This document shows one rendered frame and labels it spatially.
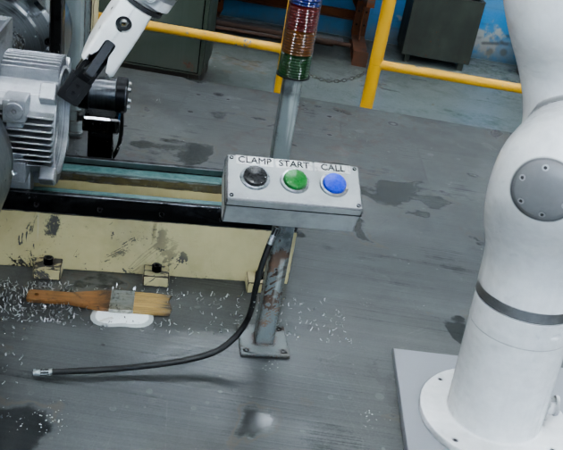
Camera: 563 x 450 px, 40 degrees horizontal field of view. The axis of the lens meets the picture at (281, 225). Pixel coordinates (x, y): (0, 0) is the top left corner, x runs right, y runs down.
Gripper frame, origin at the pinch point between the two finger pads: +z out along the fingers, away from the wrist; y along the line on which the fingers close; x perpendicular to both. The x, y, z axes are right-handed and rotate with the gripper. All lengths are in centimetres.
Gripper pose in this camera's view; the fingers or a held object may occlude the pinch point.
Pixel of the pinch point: (74, 87)
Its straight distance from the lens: 110.3
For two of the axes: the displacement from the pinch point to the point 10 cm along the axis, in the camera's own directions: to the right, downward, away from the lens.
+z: -6.2, 7.1, 3.2
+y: -1.2, -4.9, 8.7
